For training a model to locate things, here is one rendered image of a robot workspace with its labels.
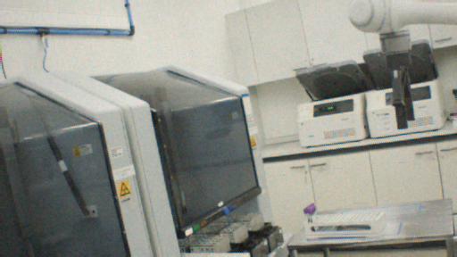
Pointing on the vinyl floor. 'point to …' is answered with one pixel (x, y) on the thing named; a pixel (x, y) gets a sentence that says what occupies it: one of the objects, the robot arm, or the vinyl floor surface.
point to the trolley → (419, 211)
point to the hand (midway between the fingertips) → (406, 120)
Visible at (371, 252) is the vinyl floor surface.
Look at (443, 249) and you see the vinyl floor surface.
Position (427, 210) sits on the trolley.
